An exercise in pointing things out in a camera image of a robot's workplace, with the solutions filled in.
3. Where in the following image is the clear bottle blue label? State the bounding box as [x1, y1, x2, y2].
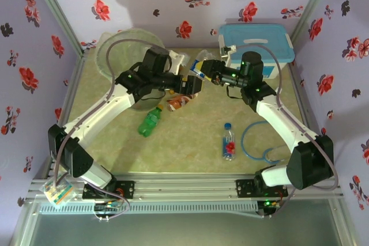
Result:
[189, 49, 216, 74]

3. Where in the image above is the brown tea plastic bottle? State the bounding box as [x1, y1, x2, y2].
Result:
[166, 93, 200, 113]

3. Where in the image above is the clear plastic waste bin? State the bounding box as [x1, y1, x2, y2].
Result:
[96, 28, 167, 113]

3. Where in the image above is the green plastic bottle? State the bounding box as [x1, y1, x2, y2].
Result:
[137, 104, 165, 138]

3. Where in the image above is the blue cap red flower bottle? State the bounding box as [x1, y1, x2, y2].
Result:
[221, 122, 238, 162]

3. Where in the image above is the white storage box blue lid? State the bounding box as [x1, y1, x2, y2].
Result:
[217, 23, 296, 80]

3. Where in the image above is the blue plastic tube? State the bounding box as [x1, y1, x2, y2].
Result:
[240, 121, 289, 164]

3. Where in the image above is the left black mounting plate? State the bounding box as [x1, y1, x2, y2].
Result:
[82, 180, 136, 200]

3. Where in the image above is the black mounting plate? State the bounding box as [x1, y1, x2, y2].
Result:
[82, 180, 136, 200]
[235, 179, 289, 198]

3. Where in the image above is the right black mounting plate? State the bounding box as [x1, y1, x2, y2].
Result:
[235, 179, 289, 198]

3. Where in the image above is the green circuit board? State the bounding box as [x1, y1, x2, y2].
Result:
[93, 202, 122, 212]

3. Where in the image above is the black controller with green light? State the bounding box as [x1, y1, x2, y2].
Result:
[258, 199, 282, 218]

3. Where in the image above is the clear plastic parts box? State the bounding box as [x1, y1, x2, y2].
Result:
[42, 177, 76, 208]

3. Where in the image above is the right aluminium frame post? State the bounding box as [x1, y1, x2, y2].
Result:
[289, 0, 338, 42]

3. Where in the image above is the aluminium frame post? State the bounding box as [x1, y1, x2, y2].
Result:
[25, 0, 86, 56]
[289, 0, 338, 42]

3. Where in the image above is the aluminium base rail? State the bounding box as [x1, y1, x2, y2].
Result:
[25, 172, 345, 200]

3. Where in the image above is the left aluminium frame post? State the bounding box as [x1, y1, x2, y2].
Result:
[25, 0, 86, 56]

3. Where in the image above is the grey slotted cable duct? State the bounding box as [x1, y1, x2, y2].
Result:
[39, 199, 259, 215]

